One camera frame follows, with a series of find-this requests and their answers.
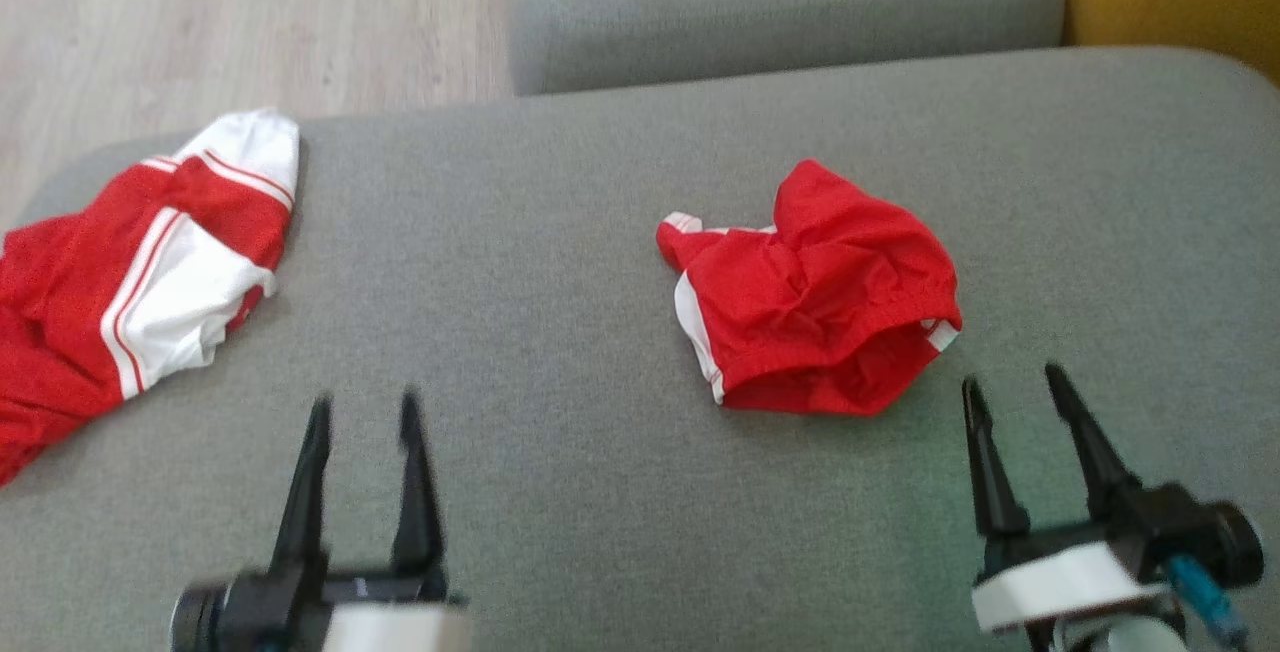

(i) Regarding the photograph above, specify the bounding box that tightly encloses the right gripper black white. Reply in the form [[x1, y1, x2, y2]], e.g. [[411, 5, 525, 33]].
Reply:
[[961, 362, 1267, 652]]

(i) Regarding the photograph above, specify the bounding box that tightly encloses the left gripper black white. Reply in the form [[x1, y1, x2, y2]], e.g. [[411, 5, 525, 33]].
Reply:
[[170, 388, 471, 652]]

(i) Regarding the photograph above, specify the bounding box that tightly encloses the red shorts white trim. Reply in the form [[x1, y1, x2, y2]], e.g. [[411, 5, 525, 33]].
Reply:
[[656, 159, 964, 419]]

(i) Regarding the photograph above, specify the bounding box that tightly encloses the red and white shirt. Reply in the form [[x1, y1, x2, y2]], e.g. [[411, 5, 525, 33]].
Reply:
[[0, 109, 301, 489]]

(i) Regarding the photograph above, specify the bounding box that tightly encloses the grey sofa seat cushion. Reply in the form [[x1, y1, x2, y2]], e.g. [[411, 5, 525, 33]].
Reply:
[[0, 45, 1280, 652]]

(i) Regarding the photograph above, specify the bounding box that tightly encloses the right arm blue plug cable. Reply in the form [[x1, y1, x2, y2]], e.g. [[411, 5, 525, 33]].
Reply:
[[1165, 554, 1251, 652]]

